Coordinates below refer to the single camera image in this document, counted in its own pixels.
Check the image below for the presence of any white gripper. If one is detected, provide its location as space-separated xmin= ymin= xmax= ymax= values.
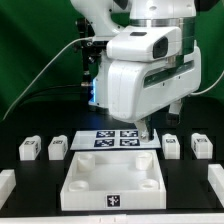
xmin=108 ymin=46 xmax=201 ymax=140

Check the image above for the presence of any white square tabletop tray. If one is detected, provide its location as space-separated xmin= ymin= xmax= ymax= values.
xmin=60 ymin=150 xmax=166 ymax=211

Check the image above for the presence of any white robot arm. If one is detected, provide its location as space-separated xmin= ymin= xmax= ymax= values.
xmin=70 ymin=0 xmax=201 ymax=142

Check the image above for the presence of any white marker base plate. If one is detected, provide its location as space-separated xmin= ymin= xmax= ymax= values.
xmin=71 ymin=129 xmax=161 ymax=151

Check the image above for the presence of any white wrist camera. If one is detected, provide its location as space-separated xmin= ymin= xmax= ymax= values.
xmin=106 ymin=26 xmax=182 ymax=62

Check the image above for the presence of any white right obstacle bracket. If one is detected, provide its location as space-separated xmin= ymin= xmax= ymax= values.
xmin=208 ymin=164 xmax=224 ymax=207

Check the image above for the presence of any white obstacle bracket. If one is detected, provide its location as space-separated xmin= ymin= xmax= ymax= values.
xmin=0 ymin=169 xmax=16 ymax=209
xmin=208 ymin=164 xmax=224 ymax=207

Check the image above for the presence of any white camera cable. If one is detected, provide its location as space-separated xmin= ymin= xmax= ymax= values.
xmin=2 ymin=37 xmax=94 ymax=121

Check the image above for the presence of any black cable on table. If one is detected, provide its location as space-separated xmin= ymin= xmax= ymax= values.
xmin=13 ymin=83 xmax=91 ymax=108

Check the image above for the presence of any white left obstacle bracket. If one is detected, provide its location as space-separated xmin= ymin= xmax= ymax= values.
xmin=0 ymin=169 xmax=16 ymax=209

